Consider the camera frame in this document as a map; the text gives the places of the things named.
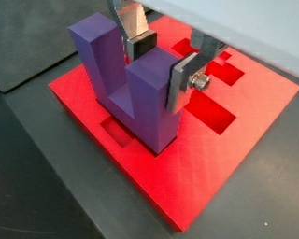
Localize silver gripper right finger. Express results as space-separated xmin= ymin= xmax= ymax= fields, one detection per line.
xmin=166 ymin=29 xmax=228 ymax=114

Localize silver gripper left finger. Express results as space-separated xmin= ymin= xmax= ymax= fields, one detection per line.
xmin=105 ymin=0 xmax=158 ymax=61

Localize purple U-shaped block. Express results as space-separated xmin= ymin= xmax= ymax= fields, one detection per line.
xmin=69 ymin=13 xmax=180 ymax=153

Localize red board with cutouts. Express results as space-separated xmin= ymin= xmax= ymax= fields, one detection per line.
xmin=49 ymin=17 xmax=299 ymax=232

